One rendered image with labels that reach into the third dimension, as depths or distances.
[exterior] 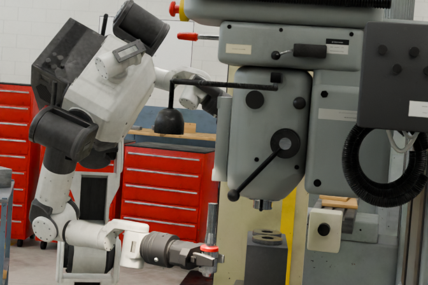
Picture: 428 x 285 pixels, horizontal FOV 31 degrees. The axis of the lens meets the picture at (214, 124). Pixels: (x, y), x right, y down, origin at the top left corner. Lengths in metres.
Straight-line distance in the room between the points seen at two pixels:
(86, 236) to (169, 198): 4.43
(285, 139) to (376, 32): 0.38
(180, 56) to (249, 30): 9.32
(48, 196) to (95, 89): 0.32
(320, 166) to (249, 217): 1.92
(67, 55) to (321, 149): 0.79
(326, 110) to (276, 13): 0.25
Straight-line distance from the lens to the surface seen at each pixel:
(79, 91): 2.13
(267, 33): 1.80
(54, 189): 2.16
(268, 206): 1.92
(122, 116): 2.14
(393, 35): 1.55
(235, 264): 3.75
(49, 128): 2.07
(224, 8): 1.81
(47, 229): 2.21
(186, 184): 6.52
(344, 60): 1.79
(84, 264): 2.51
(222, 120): 1.91
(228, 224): 3.71
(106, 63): 2.05
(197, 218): 6.53
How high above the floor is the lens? 1.58
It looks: 3 degrees down
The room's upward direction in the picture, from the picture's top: 4 degrees clockwise
